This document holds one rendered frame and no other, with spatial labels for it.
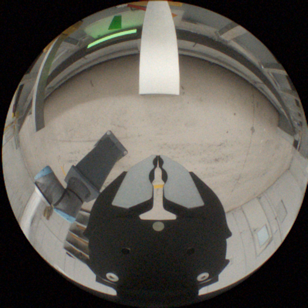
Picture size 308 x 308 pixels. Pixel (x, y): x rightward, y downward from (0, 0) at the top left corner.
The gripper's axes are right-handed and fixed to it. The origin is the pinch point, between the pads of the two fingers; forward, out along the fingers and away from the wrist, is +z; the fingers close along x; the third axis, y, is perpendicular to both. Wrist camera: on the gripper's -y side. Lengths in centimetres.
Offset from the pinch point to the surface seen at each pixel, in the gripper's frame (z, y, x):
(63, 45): 4.5, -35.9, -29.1
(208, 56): 66, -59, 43
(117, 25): 9.3, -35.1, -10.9
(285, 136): 48, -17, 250
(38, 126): -2.2, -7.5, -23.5
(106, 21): 4.8, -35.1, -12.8
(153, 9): -3.4, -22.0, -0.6
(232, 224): 39, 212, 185
